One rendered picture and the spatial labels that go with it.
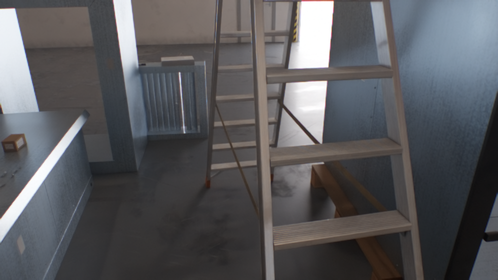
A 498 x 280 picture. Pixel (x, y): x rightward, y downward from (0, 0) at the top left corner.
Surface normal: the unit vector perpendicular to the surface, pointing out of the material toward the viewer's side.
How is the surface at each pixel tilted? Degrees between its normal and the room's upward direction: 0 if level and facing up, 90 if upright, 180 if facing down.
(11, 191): 0
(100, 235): 0
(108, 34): 90
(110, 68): 90
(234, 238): 0
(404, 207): 92
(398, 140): 92
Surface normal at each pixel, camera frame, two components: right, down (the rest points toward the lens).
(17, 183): 0.00, -0.92
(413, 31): -0.99, 0.05
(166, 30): 0.12, 0.39
